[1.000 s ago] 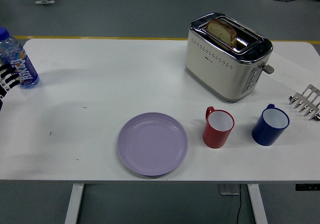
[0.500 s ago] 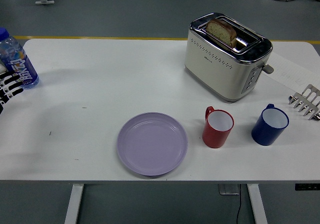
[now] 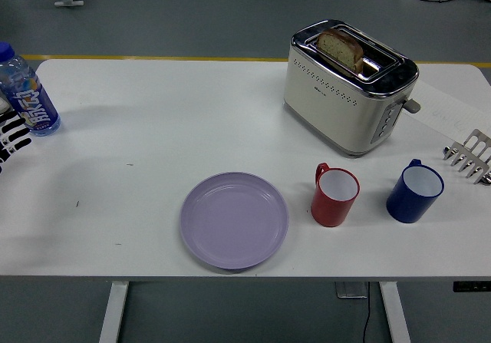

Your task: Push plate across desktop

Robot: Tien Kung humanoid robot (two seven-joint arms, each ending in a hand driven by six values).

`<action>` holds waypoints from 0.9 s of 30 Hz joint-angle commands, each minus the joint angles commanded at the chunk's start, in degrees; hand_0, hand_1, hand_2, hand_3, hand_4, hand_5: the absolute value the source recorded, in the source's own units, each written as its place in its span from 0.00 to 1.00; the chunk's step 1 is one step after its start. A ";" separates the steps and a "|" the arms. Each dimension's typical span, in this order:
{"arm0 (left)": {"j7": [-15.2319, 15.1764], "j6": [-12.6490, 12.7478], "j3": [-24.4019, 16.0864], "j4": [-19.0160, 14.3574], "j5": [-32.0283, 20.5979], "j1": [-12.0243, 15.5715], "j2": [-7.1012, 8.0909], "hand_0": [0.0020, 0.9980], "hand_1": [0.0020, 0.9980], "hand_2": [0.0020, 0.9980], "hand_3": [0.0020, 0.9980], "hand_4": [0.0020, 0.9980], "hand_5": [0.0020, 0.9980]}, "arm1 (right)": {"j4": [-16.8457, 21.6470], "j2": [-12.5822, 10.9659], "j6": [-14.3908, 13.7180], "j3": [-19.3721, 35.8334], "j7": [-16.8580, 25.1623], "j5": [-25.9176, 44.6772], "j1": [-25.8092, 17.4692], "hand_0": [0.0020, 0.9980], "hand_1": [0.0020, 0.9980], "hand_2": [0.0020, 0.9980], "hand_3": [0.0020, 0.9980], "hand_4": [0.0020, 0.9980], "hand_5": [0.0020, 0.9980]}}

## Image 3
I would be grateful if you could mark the blue mug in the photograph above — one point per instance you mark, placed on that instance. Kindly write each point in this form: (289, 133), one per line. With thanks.
(408, 205)

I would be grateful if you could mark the grey floor plate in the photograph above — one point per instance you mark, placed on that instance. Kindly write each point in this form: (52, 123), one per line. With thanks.
(351, 290)

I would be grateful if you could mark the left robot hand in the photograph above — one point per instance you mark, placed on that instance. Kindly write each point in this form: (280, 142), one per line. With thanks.
(13, 134)

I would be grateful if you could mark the cream and chrome toaster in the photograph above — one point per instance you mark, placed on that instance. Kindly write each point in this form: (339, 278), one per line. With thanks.
(330, 105)

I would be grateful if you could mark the white paper sheet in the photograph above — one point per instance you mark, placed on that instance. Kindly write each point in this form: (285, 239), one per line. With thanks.
(445, 109)

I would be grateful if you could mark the metal toast rack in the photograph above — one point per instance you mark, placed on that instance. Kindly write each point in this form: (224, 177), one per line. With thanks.
(473, 155)

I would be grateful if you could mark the black table control panel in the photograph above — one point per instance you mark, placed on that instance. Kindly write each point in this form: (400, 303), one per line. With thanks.
(472, 286)

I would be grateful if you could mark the white table leg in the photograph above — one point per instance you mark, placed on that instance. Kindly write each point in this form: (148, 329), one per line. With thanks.
(395, 312)
(114, 312)

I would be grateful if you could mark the bread slice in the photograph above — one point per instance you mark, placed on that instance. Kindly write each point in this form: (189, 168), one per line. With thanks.
(339, 47)

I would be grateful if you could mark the purple round plate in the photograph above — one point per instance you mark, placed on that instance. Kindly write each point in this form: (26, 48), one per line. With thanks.
(234, 220)

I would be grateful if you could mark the red mug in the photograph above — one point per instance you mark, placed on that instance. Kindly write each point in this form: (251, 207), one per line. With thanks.
(330, 208)

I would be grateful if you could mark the blue drink bottle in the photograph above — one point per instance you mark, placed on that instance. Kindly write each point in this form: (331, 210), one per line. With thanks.
(32, 103)

